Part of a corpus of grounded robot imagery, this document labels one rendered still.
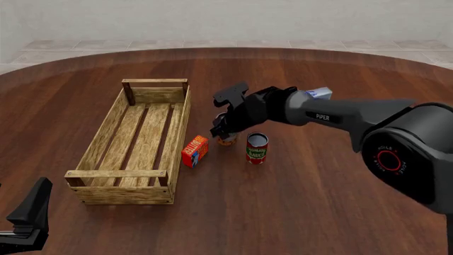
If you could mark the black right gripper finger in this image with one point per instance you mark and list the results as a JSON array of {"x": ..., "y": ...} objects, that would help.
[
  {"x": 220, "y": 131},
  {"x": 218, "y": 120}
]

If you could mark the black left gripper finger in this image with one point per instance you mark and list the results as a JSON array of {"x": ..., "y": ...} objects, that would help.
[{"x": 33, "y": 207}]

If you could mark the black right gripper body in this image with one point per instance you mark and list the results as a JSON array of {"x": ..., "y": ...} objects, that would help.
[{"x": 240, "y": 119}]

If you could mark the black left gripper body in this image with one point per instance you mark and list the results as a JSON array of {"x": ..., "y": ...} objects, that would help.
[{"x": 21, "y": 240}]

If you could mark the alphabet soup can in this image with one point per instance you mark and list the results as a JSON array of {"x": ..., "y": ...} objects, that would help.
[{"x": 228, "y": 140}]

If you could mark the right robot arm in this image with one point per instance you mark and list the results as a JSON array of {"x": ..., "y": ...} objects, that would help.
[{"x": 354, "y": 114}]

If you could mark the wooden slat tray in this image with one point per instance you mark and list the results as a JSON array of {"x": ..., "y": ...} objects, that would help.
[{"x": 147, "y": 132}]

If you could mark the flat black plate on stalk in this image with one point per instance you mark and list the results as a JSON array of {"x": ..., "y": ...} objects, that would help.
[{"x": 231, "y": 93}]

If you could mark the red butter box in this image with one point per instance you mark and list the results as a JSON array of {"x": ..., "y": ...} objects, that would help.
[{"x": 195, "y": 151}]

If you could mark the tomato sauce can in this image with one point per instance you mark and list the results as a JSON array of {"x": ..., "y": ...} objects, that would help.
[{"x": 256, "y": 151}]

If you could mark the white blue milk carton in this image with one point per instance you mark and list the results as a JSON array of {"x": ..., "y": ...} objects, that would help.
[{"x": 321, "y": 93}]

